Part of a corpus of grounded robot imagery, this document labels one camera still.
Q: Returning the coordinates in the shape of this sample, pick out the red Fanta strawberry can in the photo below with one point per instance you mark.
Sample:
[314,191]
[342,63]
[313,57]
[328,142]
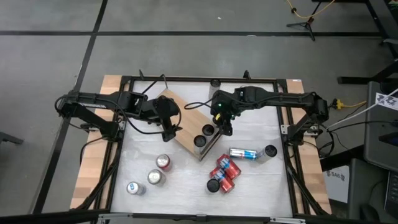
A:
[225,183]
[230,166]
[163,161]

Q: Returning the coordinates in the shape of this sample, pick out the silver blue red energy can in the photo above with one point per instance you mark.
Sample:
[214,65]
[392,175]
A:
[242,153]

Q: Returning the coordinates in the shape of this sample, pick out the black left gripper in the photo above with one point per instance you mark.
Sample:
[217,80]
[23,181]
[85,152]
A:
[164,109]

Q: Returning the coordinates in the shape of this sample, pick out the gray cabinet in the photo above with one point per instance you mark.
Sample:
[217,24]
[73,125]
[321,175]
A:
[376,140]

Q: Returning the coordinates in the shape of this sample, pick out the wooden shelf black metal frame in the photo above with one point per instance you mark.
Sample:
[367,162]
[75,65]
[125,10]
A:
[192,124]

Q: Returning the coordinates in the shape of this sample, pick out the white box with print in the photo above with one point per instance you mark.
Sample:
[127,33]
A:
[335,186]

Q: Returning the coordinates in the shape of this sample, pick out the black metal table frame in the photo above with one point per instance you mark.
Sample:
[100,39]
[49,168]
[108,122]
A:
[186,79]

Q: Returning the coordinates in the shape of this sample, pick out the silver-topped beverage can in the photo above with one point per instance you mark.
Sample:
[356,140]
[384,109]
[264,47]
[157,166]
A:
[154,176]

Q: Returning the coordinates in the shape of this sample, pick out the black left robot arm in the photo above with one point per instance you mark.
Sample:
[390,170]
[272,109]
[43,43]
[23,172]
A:
[93,99]

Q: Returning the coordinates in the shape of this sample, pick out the silver blue slim can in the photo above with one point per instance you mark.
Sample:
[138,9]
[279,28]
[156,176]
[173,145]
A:
[133,188]

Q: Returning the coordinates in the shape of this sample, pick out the black chair leg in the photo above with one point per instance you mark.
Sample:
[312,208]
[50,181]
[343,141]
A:
[9,137]

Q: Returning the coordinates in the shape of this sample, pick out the black tripod stand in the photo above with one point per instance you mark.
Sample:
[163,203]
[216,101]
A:
[308,25]

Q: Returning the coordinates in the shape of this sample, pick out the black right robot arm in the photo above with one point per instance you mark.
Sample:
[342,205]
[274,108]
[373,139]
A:
[289,98]

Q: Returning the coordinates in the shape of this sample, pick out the white printed label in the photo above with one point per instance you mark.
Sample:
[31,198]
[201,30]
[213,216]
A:
[385,101]

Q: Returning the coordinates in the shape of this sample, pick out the black desk leg frame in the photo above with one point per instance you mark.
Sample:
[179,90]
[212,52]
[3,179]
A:
[357,79]

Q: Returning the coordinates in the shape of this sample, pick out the black-topped beverage can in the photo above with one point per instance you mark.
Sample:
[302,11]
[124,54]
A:
[213,185]

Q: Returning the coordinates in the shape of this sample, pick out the gray storage box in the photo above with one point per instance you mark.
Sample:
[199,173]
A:
[367,193]

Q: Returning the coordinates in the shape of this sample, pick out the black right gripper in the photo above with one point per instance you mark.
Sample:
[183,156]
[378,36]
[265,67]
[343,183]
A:
[225,109]

